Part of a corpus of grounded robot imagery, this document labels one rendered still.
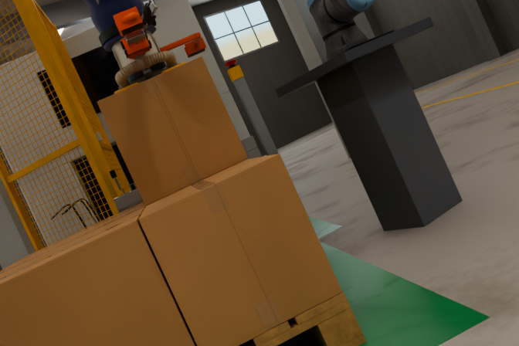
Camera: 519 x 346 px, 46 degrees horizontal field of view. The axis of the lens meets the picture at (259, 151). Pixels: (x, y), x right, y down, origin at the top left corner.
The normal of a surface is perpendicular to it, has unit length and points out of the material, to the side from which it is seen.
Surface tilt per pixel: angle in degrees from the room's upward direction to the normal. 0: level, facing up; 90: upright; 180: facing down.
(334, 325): 90
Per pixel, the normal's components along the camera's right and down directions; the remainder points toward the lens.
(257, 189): 0.15, -0.04
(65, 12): 0.48, -0.18
